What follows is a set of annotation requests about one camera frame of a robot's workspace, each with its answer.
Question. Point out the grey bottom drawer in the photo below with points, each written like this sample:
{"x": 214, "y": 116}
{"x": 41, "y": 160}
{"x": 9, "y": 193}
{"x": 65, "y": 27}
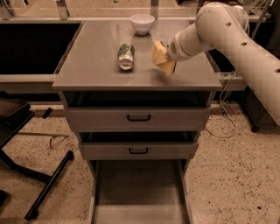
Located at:
{"x": 139, "y": 192}

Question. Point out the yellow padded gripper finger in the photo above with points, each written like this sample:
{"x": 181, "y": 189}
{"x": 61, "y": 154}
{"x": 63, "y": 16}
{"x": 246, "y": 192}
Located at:
{"x": 168, "y": 67}
{"x": 159, "y": 53}

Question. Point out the grey drawer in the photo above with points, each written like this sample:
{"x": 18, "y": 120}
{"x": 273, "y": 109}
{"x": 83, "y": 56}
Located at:
{"x": 137, "y": 145}
{"x": 139, "y": 192}
{"x": 117, "y": 111}

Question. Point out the grey middle drawer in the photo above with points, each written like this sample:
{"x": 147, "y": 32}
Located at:
{"x": 137, "y": 145}

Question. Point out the grey top drawer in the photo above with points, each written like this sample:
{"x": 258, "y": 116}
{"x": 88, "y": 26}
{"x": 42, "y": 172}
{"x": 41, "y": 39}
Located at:
{"x": 117, "y": 111}

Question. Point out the grey drawer cabinet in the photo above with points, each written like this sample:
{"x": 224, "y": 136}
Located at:
{"x": 91, "y": 65}

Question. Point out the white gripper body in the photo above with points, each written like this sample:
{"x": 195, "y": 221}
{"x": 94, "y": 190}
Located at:
{"x": 176, "y": 49}

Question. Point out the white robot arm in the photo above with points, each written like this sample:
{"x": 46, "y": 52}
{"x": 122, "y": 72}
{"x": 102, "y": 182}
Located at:
{"x": 224, "y": 28}

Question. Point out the crushed green soda can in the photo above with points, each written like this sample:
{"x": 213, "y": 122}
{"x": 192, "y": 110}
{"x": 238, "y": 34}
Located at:
{"x": 125, "y": 56}

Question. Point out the white ceramic bowl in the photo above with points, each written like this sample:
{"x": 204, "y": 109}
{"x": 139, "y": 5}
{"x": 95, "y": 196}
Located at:
{"x": 142, "y": 23}

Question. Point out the dark grey side cabinet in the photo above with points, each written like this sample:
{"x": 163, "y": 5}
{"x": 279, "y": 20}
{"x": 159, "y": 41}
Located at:
{"x": 256, "y": 112}

